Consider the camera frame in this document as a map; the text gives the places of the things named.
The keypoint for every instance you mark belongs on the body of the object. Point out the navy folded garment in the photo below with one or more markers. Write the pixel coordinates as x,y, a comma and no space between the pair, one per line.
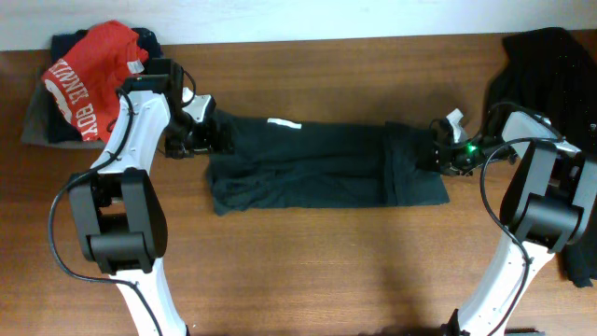
58,129

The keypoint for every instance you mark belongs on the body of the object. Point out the black t-shirt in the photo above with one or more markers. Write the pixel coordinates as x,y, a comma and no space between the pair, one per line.
550,72

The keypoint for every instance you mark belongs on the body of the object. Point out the red folded t-shirt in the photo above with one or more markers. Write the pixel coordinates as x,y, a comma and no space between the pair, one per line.
84,82

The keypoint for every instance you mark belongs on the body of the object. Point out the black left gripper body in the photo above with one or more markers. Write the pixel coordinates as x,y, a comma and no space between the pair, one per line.
183,132

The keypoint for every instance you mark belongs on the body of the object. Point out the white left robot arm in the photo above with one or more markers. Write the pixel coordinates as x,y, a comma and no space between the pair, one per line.
120,224

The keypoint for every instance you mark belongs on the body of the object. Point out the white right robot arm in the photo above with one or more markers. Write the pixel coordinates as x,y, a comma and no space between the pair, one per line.
548,205

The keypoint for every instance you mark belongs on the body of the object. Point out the dark green Nike t-shirt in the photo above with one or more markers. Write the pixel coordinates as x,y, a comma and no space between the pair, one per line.
276,163

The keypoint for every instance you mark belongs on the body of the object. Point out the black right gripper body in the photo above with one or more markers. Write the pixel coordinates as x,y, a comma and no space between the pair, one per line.
462,158

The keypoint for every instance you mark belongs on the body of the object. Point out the grey folded garment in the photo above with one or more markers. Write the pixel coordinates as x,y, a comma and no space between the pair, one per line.
40,115

